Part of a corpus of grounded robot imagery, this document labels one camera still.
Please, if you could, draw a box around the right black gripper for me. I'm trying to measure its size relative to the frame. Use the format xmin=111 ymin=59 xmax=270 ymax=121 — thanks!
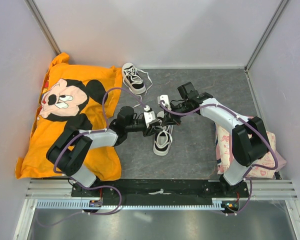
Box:
xmin=161 ymin=100 xmax=191 ymax=127

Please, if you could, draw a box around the black white sneaker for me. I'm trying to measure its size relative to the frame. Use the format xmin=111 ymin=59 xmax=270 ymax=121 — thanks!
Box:
xmin=153 ymin=125 xmax=173 ymax=156
xmin=121 ymin=62 xmax=153 ymax=100

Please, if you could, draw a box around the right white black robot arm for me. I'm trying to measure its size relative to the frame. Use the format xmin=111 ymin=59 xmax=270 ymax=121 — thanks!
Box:
xmin=157 ymin=82 xmax=271 ymax=197

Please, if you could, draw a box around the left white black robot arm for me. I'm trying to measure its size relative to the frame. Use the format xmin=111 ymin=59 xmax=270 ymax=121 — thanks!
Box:
xmin=46 ymin=106 xmax=163 ymax=197

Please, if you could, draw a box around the pink printed cloth bag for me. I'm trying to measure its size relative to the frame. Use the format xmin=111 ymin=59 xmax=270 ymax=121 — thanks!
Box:
xmin=215 ymin=123 xmax=287 ymax=179

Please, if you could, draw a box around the white tape scrap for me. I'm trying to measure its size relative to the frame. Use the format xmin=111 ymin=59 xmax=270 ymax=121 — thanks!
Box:
xmin=148 ymin=188 xmax=171 ymax=196

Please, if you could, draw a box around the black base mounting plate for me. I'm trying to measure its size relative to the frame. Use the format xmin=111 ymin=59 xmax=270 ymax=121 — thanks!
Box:
xmin=71 ymin=178 xmax=250 ymax=206

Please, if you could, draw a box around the orange cartoon mouse cloth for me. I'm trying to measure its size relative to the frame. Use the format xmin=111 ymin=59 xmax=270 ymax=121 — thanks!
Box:
xmin=15 ymin=53 xmax=123 ymax=179

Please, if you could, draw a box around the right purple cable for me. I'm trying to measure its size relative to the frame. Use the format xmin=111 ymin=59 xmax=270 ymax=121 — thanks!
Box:
xmin=158 ymin=99 xmax=280 ymax=216

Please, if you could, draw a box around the purple cable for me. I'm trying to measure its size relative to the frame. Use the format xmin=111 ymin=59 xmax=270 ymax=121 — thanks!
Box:
xmin=158 ymin=99 xmax=280 ymax=216
xmin=34 ymin=86 xmax=151 ymax=227

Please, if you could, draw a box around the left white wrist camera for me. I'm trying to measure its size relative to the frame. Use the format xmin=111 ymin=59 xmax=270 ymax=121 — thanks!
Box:
xmin=143 ymin=105 xmax=159 ymax=128

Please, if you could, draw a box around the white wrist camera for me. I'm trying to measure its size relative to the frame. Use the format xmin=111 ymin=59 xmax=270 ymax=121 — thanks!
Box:
xmin=157 ymin=94 xmax=171 ymax=110
xmin=143 ymin=105 xmax=159 ymax=128

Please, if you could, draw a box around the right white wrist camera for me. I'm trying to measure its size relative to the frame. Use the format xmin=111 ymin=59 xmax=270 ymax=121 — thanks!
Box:
xmin=157 ymin=94 xmax=171 ymax=110

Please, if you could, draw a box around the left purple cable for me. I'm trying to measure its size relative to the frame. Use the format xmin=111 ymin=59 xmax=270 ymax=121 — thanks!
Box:
xmin=34 ymin=86 xmax=151 ymax=227

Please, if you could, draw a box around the grey slotted cable duct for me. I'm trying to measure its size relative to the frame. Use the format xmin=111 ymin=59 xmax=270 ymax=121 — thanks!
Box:
xmin=36 ymin=199 xmax=239 ymax=211

